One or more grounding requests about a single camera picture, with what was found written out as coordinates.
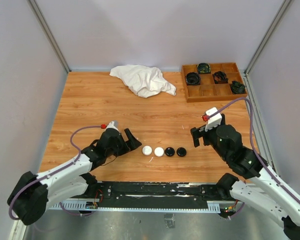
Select black coiled strap left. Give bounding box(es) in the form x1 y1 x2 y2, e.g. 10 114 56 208
185 71 202 86

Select purple cable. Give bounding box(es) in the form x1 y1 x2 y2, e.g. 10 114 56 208
201 97 300 213
8 123 108 221

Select grey slotted cable duct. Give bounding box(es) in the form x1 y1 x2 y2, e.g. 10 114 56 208
61 199 221 214

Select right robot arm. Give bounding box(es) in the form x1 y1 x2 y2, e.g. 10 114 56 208
190 114 300 240

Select black coiled strap right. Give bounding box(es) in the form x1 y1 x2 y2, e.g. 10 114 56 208
230 80 248 95

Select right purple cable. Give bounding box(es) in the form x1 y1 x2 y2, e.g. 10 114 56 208
201 97 300 213

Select black charging case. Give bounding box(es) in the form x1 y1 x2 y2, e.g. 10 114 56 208
164 147 175 157
176 147 187 157

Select white crumpled cloth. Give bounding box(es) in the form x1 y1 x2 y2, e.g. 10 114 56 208
109 64 177 98

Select wooden compartment tray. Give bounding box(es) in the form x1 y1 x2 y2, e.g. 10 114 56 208
181 62 248 103

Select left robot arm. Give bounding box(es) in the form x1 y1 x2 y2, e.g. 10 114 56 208
7 125 142 226

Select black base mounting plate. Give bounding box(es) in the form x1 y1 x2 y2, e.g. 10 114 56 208
67 180 246 210

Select white round charging case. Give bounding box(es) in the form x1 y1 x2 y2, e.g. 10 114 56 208
142 145 153 156

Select black coiled strap middle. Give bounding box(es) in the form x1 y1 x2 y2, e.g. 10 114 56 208
212 70 229 85

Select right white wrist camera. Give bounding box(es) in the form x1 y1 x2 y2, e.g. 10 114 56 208
205 107 222 132

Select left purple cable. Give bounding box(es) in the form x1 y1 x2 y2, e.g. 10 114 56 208
8 123 108 221

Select black coiled strap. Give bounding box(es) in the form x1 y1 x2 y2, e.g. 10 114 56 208
196 62 212 75
185 71 202 86
212 70 229 85
230 80 248 95

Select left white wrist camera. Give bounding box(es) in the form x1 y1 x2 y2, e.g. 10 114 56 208
105 120 119 132

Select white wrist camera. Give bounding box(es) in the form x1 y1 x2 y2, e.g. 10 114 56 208
105 120 119 132
205 107 222 132

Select black coiled strap top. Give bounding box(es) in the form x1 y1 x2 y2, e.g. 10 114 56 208
196 62 212 75

